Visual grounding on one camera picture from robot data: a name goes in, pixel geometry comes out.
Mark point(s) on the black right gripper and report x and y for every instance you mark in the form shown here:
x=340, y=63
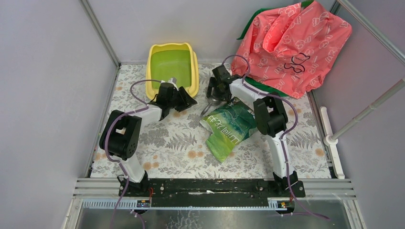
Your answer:
x=216, y=91

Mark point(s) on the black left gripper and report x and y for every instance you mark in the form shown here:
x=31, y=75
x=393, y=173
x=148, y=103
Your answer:
x=182, y=97

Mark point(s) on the silver metal scoop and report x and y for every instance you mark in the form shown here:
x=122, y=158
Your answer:
x=212, y=102

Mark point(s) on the green litter bag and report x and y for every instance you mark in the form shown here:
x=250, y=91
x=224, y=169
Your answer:
x=229, y=125

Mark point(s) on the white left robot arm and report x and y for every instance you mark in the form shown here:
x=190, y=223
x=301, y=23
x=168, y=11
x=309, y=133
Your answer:
x=120, y=136

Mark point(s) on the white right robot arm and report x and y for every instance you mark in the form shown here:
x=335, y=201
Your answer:
x=269, y=113

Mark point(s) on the yellow litter box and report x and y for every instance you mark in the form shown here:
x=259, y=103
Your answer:
x=172, y=60

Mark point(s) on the green cloth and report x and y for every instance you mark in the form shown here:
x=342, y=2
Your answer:
x=269, y=87

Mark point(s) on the floral table mat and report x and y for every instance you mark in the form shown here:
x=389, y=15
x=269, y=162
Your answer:
x=176, y=148

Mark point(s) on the white metal pole stand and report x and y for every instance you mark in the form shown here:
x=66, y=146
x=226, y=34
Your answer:
x=331, y=139

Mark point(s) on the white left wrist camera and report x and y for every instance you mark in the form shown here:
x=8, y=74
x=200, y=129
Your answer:
x=173, y=81

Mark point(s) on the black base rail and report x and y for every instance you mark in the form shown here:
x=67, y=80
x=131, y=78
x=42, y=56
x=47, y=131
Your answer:
x=165, y=192

